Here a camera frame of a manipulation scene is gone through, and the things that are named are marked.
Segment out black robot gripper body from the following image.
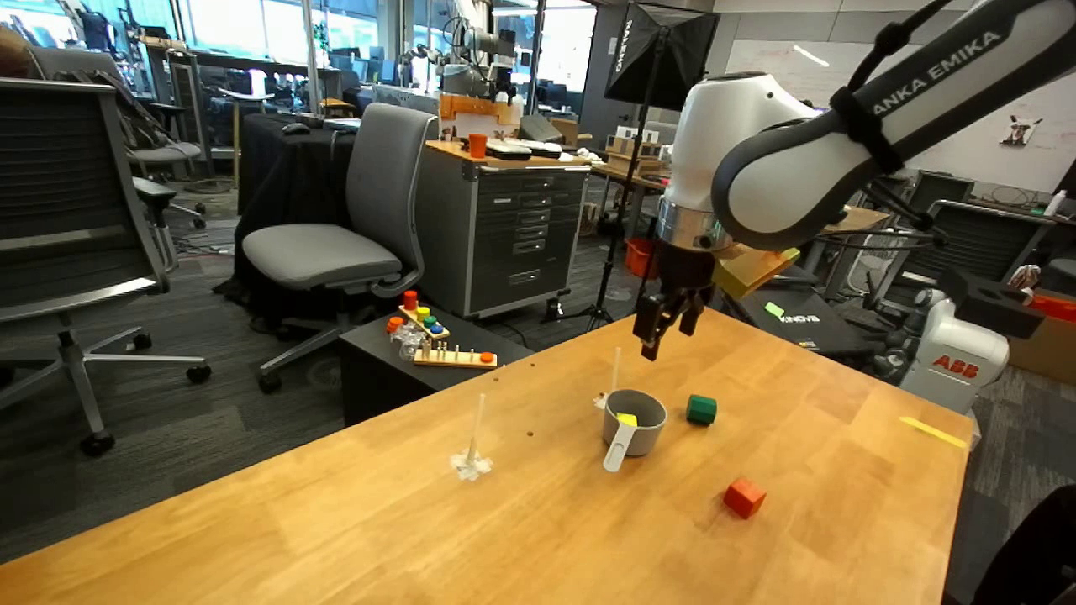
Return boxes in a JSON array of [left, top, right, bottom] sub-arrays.
[[640, 243, 721, 311]]

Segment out grey measuring cup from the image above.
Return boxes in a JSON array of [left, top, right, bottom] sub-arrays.
[[593, 386, 672, 477]]

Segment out white ABB robot base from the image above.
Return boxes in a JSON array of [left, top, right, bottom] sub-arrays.
[[897, 286, 1015, 415]]

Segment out red bucket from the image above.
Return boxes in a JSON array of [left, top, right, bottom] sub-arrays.
[[617, 233, 662, 282]]

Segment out clear plastic stand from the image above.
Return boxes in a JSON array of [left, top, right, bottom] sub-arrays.
[[593, 342, 628, 415], [447, 391, 499, 488]]

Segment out green block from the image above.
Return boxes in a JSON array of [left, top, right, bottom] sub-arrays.
[[684, 391, 722, 431]]

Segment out black equipment case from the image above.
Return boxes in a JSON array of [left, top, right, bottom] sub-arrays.
[[733, 282, 858, 359]]

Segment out grey drawer cabinet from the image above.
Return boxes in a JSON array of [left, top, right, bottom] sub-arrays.
[[412, 136, 594, 326]]

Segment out red cube block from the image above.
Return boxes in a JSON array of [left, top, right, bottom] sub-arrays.
[[721, 477, 769, 521]]

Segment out black softbox light stand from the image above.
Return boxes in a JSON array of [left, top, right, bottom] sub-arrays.
[[585, 0, 722, 323]]

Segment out small colourful plastic toy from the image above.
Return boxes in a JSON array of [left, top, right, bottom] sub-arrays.
[[383, 286, 455, 349]]

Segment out yellow tape strip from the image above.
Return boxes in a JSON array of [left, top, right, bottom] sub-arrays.
[[897, 414, 973, 452]]

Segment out low black table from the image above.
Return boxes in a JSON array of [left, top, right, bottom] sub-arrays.
[[337, 310, 531, 425]]

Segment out grey office chair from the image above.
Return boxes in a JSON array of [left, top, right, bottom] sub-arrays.
[[234, 102, 438, 397]]

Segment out cardboard box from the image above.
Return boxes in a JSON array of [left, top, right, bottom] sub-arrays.
[[1005, 315, 1076, 391]]

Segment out red box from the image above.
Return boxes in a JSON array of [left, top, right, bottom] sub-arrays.
[[1023, 286, 1076, 329]]

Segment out black mesh office chair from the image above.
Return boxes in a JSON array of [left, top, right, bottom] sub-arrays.
[[0, 75, 216, 461]]

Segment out tan wrist camera mount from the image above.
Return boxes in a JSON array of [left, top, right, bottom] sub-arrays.
[[710, 238, 804, 301]]

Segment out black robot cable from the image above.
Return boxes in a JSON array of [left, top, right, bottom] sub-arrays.
[[832, 0, 955, 172]]

